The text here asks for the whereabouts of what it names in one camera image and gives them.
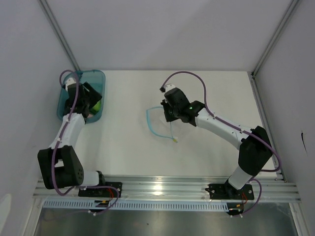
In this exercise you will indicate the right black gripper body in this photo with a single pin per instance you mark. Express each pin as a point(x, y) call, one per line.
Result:
point(171, 113)

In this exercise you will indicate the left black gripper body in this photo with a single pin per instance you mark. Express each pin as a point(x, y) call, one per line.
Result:
point(90, 99)

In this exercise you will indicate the light green toy cucumber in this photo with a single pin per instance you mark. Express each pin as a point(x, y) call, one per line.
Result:
point(96, 108)

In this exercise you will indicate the clear zip top bag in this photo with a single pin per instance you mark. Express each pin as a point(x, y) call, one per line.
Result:
point(159, 127)

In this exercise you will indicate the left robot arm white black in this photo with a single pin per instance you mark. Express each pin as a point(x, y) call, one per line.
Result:
point(59, 164)

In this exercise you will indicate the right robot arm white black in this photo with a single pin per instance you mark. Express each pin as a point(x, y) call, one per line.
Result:
point(253, 144)

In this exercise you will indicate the teal plastic bin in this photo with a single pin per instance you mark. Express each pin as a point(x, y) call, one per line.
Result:
point(96, 78)

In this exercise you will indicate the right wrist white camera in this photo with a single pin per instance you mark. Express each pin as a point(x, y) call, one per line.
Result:
point(167, 88)

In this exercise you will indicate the wrist white camera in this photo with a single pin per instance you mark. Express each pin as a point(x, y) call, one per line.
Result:
point(167, 88)
point(70, 81)

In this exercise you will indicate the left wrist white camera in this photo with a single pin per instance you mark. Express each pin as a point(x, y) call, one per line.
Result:
point(70, 81)

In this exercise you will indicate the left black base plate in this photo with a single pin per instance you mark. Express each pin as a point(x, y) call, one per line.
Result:
point(103, 192)

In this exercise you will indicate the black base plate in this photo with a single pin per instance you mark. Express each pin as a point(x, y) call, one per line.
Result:
point(219, 191)
point(103, 192)

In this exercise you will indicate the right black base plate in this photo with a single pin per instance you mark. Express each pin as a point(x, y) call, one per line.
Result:
point(219, 191)

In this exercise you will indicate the left aluminium frame post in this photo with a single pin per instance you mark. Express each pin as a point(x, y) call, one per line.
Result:
point(52, 20)

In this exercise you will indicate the aluminium frame post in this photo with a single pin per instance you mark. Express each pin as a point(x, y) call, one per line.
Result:
point(52, 20)
point(279, 30)

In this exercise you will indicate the white slotted cable duct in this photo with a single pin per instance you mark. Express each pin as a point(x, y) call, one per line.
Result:
point(138, 205)

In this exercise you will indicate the aluminium mounting rail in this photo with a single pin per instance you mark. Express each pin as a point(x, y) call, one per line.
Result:
point(192, 189)

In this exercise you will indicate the right aluminium frame post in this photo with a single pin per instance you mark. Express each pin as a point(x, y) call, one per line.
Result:
point(279, 30)

